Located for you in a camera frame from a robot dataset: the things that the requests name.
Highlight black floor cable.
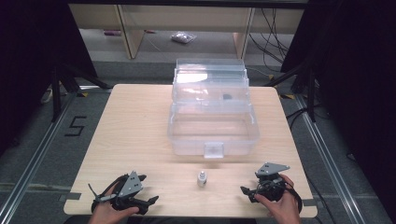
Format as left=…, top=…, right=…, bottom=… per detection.
left=285, top=105, right=313, bottom=130

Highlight light wooden shelf unit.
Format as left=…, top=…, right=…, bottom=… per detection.
left=68, top=3, right=306, bottom=60

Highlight metal floor rail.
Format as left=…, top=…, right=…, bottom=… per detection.
left=0, top=85, right=108, bottom=224
left=295, top=94, right=366, bottom=224

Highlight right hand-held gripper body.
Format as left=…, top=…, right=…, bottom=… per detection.
left=254, top=161, right=291, bottom=202

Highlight black tripod stand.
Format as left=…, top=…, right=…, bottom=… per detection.
left=264, top=62, right=319, bottom=123
left=50, top=63, right=112, bottom=123

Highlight person's right hand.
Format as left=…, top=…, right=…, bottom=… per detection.
left=254, top=174, right=303, bottom=224

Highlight black floor cables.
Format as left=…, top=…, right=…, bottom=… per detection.
left=248, top=7, right=292, bottom=64

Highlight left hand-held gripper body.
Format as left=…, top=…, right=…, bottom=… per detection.
left=95, top=171, right=149, bottom=216

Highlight black curtain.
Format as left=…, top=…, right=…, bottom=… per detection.
left=0, top=0, right=99, bottom=157
left=279, top=0, right=396, bottom=224

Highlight small white bottle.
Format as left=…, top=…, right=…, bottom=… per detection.
left=196, top=170, right=207, bottom=188

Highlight clear plastic bag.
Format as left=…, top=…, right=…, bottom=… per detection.
left=170, top=31, right=198, bottom=45

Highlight clear plastic storage box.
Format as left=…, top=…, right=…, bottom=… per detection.
left=167, top=58, right=261, bottom=160

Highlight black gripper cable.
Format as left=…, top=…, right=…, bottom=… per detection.
left=281, top=178, right=304, bottom=215
left=88, top=174, right=130, bottom=213

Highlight person's left hand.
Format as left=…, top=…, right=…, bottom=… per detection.
left=88, top=202, right=140, bottom=224

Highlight white shoe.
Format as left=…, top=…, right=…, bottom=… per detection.
left=40, top=88, right=54, bottom=105

